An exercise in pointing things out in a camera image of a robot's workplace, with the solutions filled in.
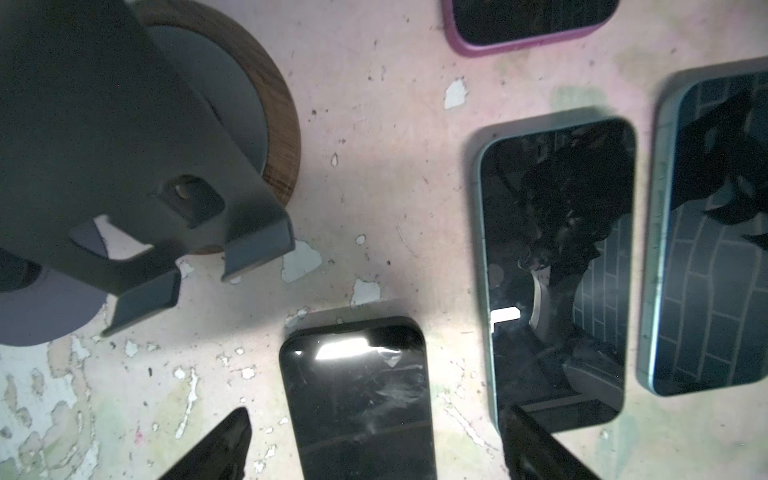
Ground leftmost phone stand base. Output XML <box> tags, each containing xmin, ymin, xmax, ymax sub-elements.
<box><xmin>1</xmin><ymin>250</ymin><xmax>107</xmax><ymax>347</ymax></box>

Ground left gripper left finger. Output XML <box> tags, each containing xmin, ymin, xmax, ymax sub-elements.
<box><xmin>160</xmin><ymin>407</ymin><xmax>252</xmax><ymax>480</ymax></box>

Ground purple-edged phone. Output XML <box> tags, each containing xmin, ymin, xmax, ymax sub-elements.
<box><xmin>475</xmin><ymin>118</ymin><xmax>636</xmax><ymax>433</ymax></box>

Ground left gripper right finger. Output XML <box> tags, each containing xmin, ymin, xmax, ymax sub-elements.
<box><xmin>499</xmin><ymin>406</ymin><xmax>598</xmax><ymax>480</ymax></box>

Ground teal-edged phone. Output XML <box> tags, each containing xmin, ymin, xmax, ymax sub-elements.
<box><xmin>637</xmin><ymin>58</ymin><xmax>767</xmax><ymax>397</ymax></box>

